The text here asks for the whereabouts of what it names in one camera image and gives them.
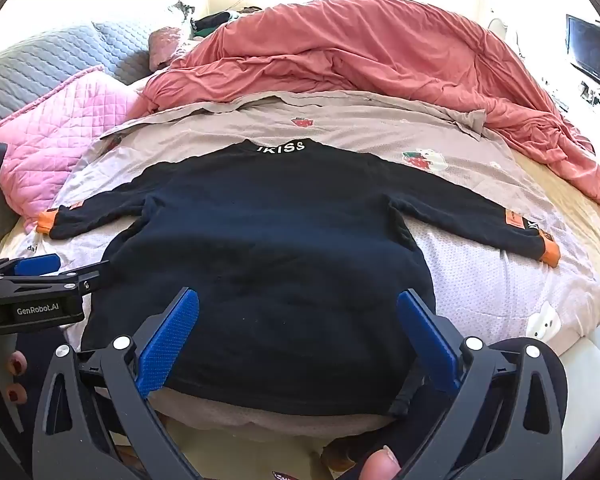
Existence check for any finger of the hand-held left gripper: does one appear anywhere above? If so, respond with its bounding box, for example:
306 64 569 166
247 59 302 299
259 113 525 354
0 260 111 302
0 254 62 279

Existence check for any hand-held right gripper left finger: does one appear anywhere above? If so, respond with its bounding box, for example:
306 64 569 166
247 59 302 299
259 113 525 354
32 287 203 480

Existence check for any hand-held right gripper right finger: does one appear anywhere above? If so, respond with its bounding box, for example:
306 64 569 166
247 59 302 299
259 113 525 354
397 289 569 480

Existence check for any black sweater with orange cuffs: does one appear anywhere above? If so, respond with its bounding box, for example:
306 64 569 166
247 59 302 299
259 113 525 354
35 138 561 418

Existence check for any person's left hand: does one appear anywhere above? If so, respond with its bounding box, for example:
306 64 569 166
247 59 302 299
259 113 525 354
5 350 31 407

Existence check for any person's right hand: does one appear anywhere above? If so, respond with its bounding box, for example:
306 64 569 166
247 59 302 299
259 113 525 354
358 447 402 480

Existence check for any pink quilted blanket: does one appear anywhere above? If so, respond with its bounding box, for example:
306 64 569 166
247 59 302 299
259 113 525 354
0 66 146 233

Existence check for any grey quilted pillow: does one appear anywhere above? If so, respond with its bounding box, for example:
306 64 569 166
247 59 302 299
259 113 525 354
0 20 156 131

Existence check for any beige strawberry bear printed blanket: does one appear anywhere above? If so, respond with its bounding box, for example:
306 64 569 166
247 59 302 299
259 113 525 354
22 89 600 436

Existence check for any pink pillow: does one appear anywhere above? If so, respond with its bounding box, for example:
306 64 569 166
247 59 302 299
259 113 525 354
149 25 197 71

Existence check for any white cabinet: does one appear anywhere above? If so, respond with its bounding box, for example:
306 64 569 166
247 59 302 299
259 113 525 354
540 67 600 133

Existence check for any grey white cloth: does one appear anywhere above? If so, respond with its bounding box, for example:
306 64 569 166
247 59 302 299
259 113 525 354
167 1 196 23

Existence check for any dark green cloth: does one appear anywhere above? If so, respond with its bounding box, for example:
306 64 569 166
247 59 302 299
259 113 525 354
190 10 241 38

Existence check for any salmon red duvet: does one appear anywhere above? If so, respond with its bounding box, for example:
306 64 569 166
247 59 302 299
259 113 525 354
130 0 600 209

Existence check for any black flat screen television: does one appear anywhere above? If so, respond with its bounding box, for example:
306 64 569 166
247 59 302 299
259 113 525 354
566 14 600 96

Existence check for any white padded bed frame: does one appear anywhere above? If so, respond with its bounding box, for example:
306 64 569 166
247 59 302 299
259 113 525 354
550 310 600 441

